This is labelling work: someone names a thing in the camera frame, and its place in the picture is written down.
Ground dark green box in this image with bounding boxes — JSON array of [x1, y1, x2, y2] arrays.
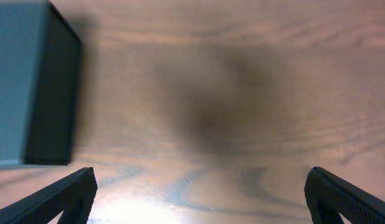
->
[[0, 1, 82, 169]]

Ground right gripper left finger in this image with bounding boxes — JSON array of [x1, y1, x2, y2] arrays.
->
[[0, 167, 98, 224]]

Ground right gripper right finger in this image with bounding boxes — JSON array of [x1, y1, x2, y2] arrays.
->
[[304, 167, 385, 224]]

